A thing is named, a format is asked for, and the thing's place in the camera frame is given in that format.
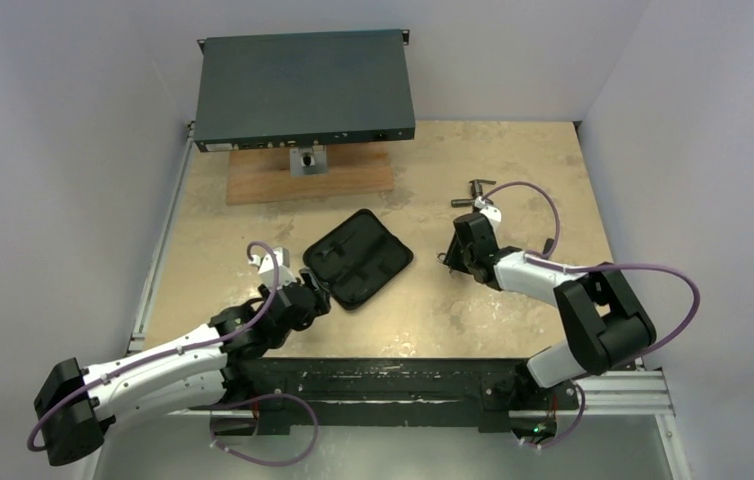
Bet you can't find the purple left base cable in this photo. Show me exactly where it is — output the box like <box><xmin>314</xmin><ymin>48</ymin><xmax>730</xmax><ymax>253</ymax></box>
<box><xmin>208</xmin><ymin>394</ymin><xmax>320</xmax><ymax>467</ymax></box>

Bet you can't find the black hair clip in case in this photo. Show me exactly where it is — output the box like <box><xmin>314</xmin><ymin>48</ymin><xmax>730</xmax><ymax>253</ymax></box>
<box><xmin>318</xmin><ymin>232</ymin><xmax>358</xmax><ymax>261</ymax></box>

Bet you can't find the aluminium frame rail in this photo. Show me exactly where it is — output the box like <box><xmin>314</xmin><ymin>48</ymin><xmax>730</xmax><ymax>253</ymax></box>
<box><xmin>88</xmin><ymin>369</ymin><xmax>675</xmax><ymax>419</ymax></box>

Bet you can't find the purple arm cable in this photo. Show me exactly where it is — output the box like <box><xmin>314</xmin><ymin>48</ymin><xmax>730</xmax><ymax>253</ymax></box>
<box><xmin>25</xmin><ymin>241</ymin><xmax>282</xmax><ymax>453</ymax></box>
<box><xmin>476</xmin><ymin>181</ymin><xmax>702</xmax><ymax>372</ymax></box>

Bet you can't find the wooden board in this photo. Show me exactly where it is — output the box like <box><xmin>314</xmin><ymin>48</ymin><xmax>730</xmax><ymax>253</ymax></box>
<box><xmin>225</xmin><ymin>143</ymin><xmax>395</xmax><ymax>206</ymax></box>

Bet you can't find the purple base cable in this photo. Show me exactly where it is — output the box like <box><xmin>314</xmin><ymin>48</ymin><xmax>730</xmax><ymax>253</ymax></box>
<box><xmin>519</xmin><ymin>387</ymin><xmax>587</xmax><ymax>452</ymax></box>
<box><xmin>208</xmin><ymin>394</ymin><xmax>320</xmax><ymax>467</ymax></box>

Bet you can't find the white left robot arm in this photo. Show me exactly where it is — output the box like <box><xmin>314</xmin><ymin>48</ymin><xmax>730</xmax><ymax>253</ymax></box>
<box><xmin>27</xmin><ymin>269</ymin><xmax>331</xmax><ymax>467</ymax></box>

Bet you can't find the grey metal bracket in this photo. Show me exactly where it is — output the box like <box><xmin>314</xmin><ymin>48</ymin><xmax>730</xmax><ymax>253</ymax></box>
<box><xmin>289</xmin><ymin>145</ymin><xmax>329</xmax><ymax>177</ymax></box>

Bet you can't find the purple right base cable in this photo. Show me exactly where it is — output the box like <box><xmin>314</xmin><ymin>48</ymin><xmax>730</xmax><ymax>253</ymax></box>
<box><xmin>519</xmin><ymin>387</ymin><xmax>587</xmax><ymax>452</ymax></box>

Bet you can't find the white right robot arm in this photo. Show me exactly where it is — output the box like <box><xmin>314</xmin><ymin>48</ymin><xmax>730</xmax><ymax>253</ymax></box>
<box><xmin>444</xmin><ymin>212</ymin><xmax>657</xmax><ymax>407</ymax></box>

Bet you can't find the black hair comb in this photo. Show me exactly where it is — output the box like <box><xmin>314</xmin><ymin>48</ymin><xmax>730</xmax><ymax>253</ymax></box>
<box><xmin>336</xmin><ymin>248</ymin><xmax>379</xmax><ymax>296</ymax></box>

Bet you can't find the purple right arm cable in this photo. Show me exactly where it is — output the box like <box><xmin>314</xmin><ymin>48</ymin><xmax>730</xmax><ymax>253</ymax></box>
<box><xmin>476</xmin><ymin>181</ymin><xmax>702</xmax><ymax>372</ymax></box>

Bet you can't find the dark metal pipe fitting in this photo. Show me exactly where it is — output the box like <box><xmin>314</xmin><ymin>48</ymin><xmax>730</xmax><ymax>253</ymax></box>
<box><xmin>450</xmin><ymin>179</ymin><xmax>497</xmax><ymax>208</ymax></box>

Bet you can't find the black zippered tool case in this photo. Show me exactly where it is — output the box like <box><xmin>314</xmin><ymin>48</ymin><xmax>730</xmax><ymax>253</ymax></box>
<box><xmin>302</xmin><ymin>209</ymin><xmax>414</xmax><ymax>311</ymax></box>

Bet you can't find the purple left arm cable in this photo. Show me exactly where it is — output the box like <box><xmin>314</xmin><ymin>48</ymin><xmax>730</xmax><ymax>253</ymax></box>
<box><xmin>25</xmin><ymin>241</ymin><xmax>282</xmax><ymax>453</ymax></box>

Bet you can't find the dark green rack device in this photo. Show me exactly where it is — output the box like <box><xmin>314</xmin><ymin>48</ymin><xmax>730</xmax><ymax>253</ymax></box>
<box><xmin>193</xmin><ymin>29</ymin><xmax>416</xmax><ymax>152</ymax></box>

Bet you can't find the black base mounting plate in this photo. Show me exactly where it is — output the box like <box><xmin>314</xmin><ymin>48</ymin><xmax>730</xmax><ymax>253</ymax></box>
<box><xmin>213</xmin><ymin>358</ymin><xmax>580</xmax><ymax>438</ymax></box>

